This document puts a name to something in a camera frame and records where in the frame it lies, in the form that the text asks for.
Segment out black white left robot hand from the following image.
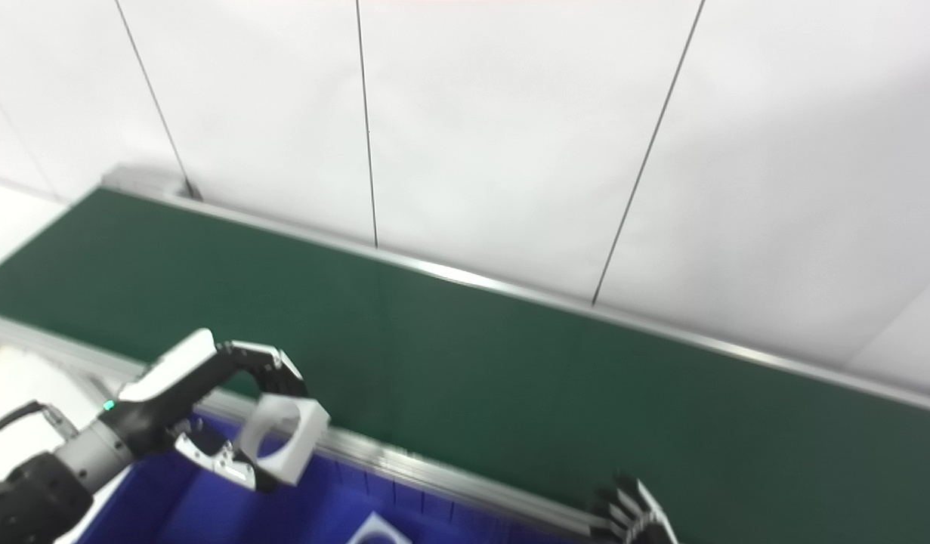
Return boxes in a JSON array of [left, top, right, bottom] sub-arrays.
[[101, 328, 311, 493]]

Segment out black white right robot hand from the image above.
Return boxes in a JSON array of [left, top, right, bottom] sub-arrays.
[[589, 475, 681, 544]]

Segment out white square part with hole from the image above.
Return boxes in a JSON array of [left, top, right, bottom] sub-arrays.
[[236, 394, 332, 487], [348, 512, 413, 544]]

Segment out green conveyor belt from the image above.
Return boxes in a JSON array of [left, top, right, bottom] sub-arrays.
[[0, 187, 930, 544], [0, 178, 930, 539]]

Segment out blue plastic bin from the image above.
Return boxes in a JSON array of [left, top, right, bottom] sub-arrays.
[[75, 413, 588, 544]]

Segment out gray conveyor end cover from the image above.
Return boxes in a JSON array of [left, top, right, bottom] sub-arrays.
[[100, 164, 202, 202]]

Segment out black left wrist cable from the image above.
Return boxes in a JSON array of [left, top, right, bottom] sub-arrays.
[[0, 400, 78, 454]]

